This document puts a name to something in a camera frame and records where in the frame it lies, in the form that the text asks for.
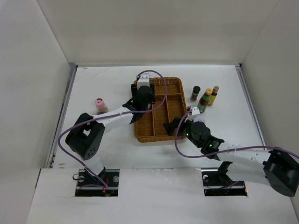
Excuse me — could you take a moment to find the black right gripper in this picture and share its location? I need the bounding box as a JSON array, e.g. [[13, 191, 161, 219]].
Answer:
[[163, 114, 202, 148]]

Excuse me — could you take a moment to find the yellow cap green sauce bottle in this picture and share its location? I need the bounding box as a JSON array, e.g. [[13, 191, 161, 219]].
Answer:
[[197, 88, 213, 113]]

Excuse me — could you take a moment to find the pink lid spice jar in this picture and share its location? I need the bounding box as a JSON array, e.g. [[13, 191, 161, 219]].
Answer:
[[94, 98, 108, 115]]

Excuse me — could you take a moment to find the black cap pepper shaker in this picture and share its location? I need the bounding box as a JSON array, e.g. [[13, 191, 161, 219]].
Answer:
[[190, 86, 201, 102]]

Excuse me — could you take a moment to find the red white lid jar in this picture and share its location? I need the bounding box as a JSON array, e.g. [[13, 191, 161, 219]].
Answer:
[[193, 116, 206, 124]]

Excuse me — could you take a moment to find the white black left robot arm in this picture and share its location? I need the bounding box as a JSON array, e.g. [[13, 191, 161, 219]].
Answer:
[[65, 78, 186, 186]]

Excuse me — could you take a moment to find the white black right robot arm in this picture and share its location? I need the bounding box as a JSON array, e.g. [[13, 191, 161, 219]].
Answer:
[[184, 121, 299, 197]]

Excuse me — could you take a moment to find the brown wicker divided tray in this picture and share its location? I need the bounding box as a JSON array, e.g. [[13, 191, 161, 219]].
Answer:
[[134, 77, 187, 143]]

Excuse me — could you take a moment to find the brown cap yellow label bottle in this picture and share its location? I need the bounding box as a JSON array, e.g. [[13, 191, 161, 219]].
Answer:
[[208, 86, 219, 105]]

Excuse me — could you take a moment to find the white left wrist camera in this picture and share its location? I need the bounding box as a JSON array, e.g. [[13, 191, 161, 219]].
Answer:
[[136, 73, 150, 89]]

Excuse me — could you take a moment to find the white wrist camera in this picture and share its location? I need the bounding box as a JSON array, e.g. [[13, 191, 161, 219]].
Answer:
[[186, 106, 200, 121], [136, 73, 150, 89]]

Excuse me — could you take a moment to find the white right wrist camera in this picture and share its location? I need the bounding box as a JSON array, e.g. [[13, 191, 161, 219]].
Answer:
[[186, 106, 200, 121]]

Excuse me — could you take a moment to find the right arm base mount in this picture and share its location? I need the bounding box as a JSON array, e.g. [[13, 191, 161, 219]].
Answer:
[[201, 168, 247, 196]]

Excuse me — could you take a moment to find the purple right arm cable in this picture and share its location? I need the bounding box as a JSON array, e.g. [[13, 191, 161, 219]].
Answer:
[[174, 112, 299, 190]]

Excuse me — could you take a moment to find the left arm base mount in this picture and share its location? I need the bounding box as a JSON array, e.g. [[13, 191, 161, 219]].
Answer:
[[72, 169, 120, 197]]

